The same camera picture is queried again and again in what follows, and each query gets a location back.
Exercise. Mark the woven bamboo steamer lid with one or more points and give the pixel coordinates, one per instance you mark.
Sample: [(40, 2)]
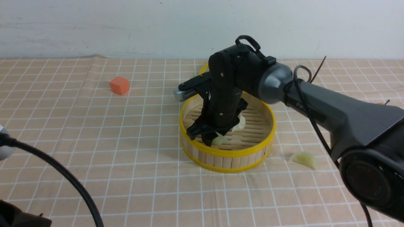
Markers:
[(203, 69)]

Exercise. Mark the white dumpling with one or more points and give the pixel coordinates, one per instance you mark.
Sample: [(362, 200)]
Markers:
[(241, 125)]

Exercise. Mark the pale green dumpling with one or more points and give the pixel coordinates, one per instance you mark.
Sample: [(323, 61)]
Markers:
[(304, 158), (219, 139)]

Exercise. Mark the checked beige tablecloth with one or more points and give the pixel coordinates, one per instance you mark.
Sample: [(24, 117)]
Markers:
[(126, 149)]

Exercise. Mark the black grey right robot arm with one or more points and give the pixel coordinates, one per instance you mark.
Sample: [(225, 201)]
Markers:
[(363, 139)]

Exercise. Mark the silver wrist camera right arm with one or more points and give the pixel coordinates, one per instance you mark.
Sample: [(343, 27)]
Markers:
[(191, 90)]

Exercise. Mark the orange foam cube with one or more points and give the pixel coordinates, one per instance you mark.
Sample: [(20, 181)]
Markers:
[(119, 85)]

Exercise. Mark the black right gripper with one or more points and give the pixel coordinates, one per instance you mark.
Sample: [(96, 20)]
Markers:
[(219, 114)]

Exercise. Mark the bamboo steamer tray yellow rim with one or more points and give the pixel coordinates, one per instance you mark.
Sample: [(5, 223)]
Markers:
[(242, 150)]

